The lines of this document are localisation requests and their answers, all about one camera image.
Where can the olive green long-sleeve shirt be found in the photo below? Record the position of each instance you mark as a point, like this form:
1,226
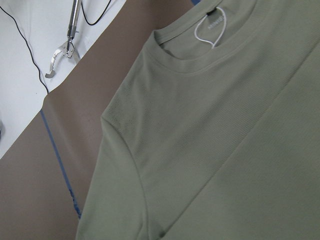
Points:
215,144

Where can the white shirt tag loop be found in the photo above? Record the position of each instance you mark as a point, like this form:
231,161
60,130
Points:
211,28

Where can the metal reacher grabber tool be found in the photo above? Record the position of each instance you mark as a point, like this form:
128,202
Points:
67,49

